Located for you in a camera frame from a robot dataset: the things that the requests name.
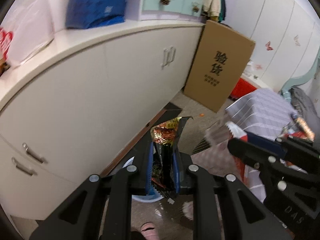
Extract black orange snack wrapper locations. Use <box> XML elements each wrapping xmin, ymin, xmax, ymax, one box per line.
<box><xmin>151</xmin><ymin>116</ymin><xmax>191</xmax><ymax>204</ymax></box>

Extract orange red snack bag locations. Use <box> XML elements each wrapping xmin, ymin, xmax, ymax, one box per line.
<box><xmin>293</xmin><ymin>115</ymin><xmax>315</xmax><ymax>141</ymax></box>

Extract grey checked bed sheet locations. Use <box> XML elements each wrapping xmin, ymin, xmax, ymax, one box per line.
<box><xmin>226</xmin><ymin>88</ymin><xmax>297</xmax><ymax>141</ymax></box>

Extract pink slipper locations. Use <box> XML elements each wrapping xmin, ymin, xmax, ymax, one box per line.
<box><xmin>140</xmin><ymin>222</ymin><xmax>159</xmax><ymax>240</ymax></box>

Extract grey quilt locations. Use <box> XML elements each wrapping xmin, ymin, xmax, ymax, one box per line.
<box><xmin>289</xmin><ymin>86</ymin><xmax>318</xmax><ymax>121</ymax></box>

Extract red white storage bench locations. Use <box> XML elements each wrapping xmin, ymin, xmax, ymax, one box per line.
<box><xmin>229</xmin><ymin>78</ymin><xmax>257</xmax><ymax>100</ymax></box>

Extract mint green bed headboard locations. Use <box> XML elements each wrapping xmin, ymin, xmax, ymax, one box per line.
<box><xmin>280</xmin><ymin>53</ymin><xmax>319</xmax><ymax>101</ymax></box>

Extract cream lower cabinet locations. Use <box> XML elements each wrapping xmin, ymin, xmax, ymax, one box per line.
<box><xmin>1</xmin><ymin>26</ymin><xmax>202</xmax><ymax>220</ymax></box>

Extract tall brown cardboard box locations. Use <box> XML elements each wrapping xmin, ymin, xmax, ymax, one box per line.
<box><xmin>183</xmin><ymin>21</ymin><xmax>255</xmax><ymax>112</ymax></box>

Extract white wardrobe doors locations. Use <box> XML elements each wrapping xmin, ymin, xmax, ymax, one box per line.
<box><xmin>224</xmin><ymin>0</ymin><xmax>319</xmax><ymax>90</ymax></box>

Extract right pine cone ornament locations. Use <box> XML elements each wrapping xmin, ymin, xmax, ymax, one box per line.
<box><xmin>193</xmin><ymin>5</ymin><xmax>200</xmax><ymax>13</ymax></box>

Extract pine cone ornament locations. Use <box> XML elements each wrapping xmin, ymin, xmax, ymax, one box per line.
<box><xmin>159</xmin><ymin>0</ymin><xmax>171</xmax><ymax>6</ymax></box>
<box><xmin>193</xmin><ymin>5</ymin><xmax>200</xmax><ymax>13</ymax></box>

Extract hanging clothes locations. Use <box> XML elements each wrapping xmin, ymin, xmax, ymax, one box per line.
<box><xmin>202</xmin><ymin>0</ymin><xmax>226</xmax><ymax>22</ymax></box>

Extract left pine cone ornament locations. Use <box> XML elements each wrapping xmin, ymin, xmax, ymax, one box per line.
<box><xmin>159</xmin><ymin>0</ymin><xmax>171</xmax><ymax>6</ymax></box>

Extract mint green drawer unit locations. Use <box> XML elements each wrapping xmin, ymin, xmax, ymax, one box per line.
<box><xmin>139</xmin><ymin>0</ymin><xmax>203</xmax><ymax>21</ymax></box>

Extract blue plastic bag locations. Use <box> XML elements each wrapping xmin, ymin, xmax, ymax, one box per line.
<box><xmin>65</xmin><ymin>0</ymin><xmax>127</xmax><ymax>29</ymax></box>

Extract white red printed bag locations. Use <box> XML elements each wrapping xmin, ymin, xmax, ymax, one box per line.
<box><xmin>1</xmin><ymin>0</ymin><xmax>54</xmax><ymax>68</ymax></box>

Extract pink butterfly wall sticker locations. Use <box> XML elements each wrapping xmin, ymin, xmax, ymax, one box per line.
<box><xmin>265</xmin><ymin>41</ymin><xmax>273</xmax><ymax>51</ymax></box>

